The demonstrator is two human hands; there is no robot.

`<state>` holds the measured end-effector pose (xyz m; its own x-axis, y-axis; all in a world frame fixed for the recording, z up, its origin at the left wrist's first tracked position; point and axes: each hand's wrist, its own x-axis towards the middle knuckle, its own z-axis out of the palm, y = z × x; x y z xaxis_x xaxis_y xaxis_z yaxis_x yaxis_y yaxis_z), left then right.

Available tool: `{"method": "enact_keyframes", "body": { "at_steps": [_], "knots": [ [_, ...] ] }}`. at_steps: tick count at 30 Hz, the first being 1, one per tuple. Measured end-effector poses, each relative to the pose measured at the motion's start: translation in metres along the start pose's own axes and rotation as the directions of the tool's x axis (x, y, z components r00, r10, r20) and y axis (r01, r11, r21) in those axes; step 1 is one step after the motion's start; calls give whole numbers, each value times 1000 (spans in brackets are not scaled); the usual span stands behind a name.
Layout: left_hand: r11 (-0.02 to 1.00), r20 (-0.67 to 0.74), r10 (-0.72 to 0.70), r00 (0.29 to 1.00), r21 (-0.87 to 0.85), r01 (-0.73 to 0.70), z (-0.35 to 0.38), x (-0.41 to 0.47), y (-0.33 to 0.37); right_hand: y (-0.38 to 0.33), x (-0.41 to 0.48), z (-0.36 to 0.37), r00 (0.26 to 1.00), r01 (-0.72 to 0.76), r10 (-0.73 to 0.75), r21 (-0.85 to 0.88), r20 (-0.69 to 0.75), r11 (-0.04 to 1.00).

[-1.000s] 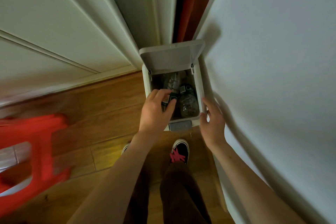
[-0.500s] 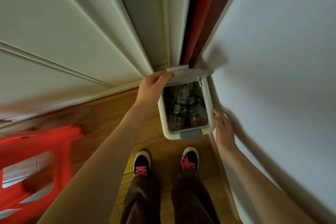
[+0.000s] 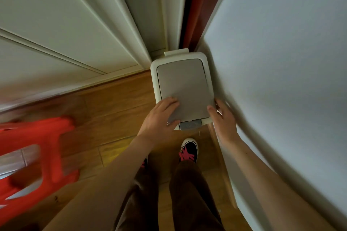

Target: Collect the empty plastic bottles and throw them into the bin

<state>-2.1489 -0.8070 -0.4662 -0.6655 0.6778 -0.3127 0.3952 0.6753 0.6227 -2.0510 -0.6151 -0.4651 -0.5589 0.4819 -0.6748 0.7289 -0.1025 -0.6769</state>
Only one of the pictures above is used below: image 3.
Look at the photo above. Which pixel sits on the person's left hand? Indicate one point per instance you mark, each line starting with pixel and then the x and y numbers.
pixel 157 125

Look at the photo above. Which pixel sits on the person's right hand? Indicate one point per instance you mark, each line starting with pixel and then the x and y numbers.
pixel 226 125

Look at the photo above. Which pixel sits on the white lidded trash bin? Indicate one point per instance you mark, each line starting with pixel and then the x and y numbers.
pixel 184 87

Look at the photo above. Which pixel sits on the person's left forearm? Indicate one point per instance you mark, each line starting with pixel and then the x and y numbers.
pixel 103 190

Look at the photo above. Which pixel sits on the person's right forearm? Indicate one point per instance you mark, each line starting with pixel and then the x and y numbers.
pixel 271 190

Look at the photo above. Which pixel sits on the person's right pink-laced shoe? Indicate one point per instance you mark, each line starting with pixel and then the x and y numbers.
pixel 189 150

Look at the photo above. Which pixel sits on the brown trousers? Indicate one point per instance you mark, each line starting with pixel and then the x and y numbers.
pixel 189 198

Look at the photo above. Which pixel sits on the red plastic stool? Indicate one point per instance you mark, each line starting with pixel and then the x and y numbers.
pixel 48 136

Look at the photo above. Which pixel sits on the red trim strip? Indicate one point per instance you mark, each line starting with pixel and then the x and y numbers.
pixel 203 3

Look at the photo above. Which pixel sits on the white wardrobe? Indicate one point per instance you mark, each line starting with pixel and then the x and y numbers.
pixel 67 22

